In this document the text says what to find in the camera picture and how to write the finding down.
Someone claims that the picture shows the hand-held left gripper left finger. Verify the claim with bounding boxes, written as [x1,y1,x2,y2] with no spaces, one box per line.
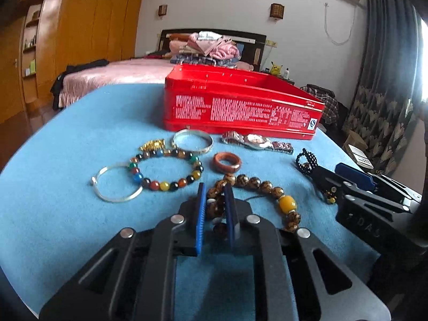
[39,182,208,321]

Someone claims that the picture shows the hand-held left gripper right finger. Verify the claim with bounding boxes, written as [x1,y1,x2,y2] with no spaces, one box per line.
[224,183,392,321]

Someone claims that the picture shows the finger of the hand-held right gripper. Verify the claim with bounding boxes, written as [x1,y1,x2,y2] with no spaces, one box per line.
[335,162,422,208]
[312,165,413,215]

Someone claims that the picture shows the black bead bracelet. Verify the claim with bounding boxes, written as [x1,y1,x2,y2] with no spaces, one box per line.
[295,148,338,204]

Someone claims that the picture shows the brown wooden bead bracelet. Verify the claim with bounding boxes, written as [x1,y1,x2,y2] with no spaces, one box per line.
[206,173,301,238]

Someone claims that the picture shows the colourful bead bracelet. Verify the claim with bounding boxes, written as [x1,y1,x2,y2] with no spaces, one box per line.
[129,149,204,192]

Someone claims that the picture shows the red-brown bangle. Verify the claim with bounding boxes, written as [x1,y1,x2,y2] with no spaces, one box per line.
[212,152,243,173]

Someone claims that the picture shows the patterned silver bangle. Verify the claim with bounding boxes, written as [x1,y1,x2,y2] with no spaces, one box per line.
[172,129,213,156]

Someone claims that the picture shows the silver wristwatch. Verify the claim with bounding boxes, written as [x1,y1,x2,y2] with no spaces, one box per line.
[221,131,295,155]

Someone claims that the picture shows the gold bracelet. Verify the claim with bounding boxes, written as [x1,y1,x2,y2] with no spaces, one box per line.
[139,139,168,152]

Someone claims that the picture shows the thin silver bangle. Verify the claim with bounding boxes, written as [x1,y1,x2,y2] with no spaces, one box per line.
[91,163,144,203]

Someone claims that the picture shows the red tin box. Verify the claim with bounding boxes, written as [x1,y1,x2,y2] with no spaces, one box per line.
[164,63,326,135]

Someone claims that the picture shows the white book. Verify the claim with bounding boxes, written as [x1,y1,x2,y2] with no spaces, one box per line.
[348,144,373,169]

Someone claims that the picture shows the small wooden stool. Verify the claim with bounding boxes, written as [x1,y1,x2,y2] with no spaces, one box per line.
[344,130,368,151]

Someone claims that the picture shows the plaid cloth on bag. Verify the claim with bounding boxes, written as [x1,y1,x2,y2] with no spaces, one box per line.
[301,85,339,124]

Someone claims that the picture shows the dark nightstand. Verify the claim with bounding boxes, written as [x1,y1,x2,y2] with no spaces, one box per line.
[261,72,295,86]

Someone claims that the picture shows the dark patterned curtain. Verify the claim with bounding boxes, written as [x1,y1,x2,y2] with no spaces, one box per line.
[341,0,422,178]

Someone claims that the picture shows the blue plaid blanket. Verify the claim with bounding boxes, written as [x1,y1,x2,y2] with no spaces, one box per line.
[170,54,239,66]

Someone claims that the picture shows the pink folded clothes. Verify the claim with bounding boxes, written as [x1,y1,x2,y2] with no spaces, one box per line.
[169,32,241,60]

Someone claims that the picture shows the bed with pink cover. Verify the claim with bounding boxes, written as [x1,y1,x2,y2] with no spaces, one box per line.
[58,28,268,108]

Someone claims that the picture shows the black garment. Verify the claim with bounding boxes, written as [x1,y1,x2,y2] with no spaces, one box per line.
[51,59,110,111]

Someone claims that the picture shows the wooden wardrobe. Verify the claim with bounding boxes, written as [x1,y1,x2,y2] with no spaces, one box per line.
[0,0,148,124]

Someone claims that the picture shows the white cable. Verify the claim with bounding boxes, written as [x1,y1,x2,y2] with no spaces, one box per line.
[324,3,357,45]

